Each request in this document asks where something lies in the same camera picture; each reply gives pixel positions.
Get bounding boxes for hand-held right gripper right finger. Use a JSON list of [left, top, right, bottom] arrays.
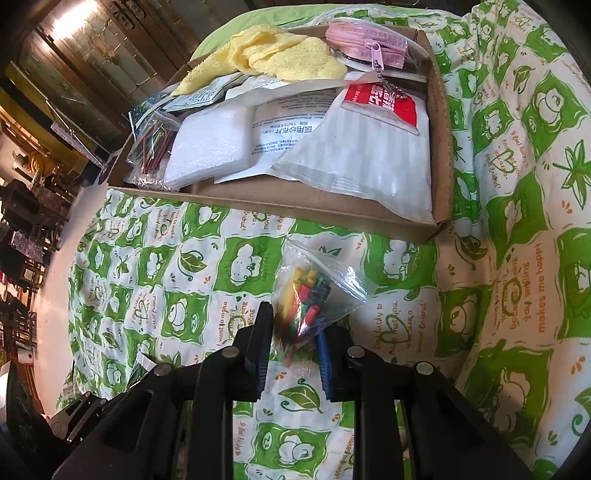
[[316, 325, 536, 480]]

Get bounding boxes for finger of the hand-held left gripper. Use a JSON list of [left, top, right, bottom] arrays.
[[46, 391, 109, 446]]

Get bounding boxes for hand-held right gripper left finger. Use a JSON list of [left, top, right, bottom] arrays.
[[51, 301, 275, 480]]

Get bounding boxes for bag of colourful plastic pieces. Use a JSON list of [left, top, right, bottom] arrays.
[[272, 240, 377, 365]]

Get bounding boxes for cardboard box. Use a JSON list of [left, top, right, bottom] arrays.
[[104, 25, 455, 243]]

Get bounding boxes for white striped plastic bag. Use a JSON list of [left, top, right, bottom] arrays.
[[270, 83, 435, 222]]

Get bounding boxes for white gauze packet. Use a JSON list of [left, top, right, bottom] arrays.
[[215, 95, 342, 183]]

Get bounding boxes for silver labelled packet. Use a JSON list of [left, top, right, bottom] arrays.
[[164, 74, 245, 114]]

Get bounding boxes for yellow towel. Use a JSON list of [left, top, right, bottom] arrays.
[[170, 25, 347, 97]]

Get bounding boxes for pink zipper pouch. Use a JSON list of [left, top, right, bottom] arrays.
[[325, 22, 409, 70]]

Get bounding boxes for white foam pad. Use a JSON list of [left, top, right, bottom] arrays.
[[161, 104, 259, 190]]

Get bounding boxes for dark wooden furniture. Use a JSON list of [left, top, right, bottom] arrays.
[[0, 180, 77, 352]]

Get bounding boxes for bag of colourful sticks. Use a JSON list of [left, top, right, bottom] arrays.
[[124, 108, 181, 185]]

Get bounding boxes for green printed blanket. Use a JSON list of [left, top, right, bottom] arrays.
[[58, 0, 591, 480]]

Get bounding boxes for red label packet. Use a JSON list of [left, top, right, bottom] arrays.
[[341, 82, 426, 137]]

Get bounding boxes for white printed plastic packet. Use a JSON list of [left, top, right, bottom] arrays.
[[225, 75, 345, 104]]

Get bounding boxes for blue green patterned packet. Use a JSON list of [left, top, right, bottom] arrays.
[[128, 95, 174, 139]]

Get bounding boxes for wooden cabinet doors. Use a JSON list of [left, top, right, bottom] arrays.
[[18, 0, 250, 139]]

